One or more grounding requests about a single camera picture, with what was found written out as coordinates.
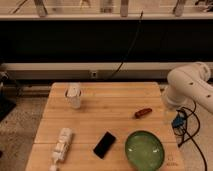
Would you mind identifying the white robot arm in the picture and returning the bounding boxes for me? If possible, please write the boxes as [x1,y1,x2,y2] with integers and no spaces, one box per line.
[162,62,213,124]

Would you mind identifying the black smartphone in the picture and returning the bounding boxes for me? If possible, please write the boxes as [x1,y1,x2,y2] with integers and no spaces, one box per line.
[93,132,116,159]

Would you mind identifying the blue connector box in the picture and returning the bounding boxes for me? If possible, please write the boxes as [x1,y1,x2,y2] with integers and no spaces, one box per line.
[172,115,184,128]

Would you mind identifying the green bowl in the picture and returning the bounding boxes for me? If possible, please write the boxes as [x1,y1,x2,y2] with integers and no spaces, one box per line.
[125,131,165,171]

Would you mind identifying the black hanging cable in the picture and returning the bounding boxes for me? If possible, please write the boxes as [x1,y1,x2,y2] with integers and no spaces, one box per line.
[103,10,145,81]

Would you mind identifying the clear plastic cup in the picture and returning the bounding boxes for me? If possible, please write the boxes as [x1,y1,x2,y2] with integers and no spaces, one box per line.
[65,83,81,109]

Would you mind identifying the black floor cables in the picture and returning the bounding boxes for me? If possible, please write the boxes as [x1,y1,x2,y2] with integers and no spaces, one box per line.
[173,100,208,171]

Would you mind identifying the red-brown sausage toy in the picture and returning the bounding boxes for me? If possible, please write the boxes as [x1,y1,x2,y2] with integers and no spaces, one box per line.
[134,108,152,119]

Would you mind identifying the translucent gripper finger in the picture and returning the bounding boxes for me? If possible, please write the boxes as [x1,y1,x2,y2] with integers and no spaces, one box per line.
[164,105,176,124]

